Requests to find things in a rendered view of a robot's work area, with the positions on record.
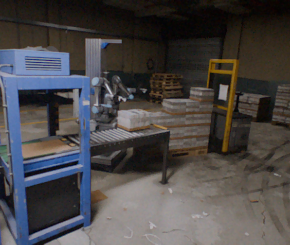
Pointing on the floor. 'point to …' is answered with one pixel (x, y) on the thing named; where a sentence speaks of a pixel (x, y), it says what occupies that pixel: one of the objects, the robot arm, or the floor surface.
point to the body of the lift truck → (241, 134)
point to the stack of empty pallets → (159, 96)
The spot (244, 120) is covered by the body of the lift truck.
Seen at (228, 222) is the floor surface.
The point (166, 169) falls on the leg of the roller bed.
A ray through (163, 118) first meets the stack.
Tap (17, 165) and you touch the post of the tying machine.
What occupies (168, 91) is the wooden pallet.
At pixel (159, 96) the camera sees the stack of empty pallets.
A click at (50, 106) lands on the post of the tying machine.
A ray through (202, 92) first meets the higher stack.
